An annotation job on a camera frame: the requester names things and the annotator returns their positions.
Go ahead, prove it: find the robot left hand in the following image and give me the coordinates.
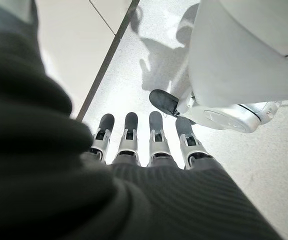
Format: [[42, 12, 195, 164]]
[[0, 0, 282, 240]]

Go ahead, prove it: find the robot left black foot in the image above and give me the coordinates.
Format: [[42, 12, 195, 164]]
[[148, 89, 197, 126]]

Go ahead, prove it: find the narrow white cabinet door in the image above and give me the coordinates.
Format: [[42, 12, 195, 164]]
[[88, 0, 140, 36]]

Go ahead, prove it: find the robot left white leg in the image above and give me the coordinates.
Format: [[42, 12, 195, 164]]
[[177, 0, 288, 134]]

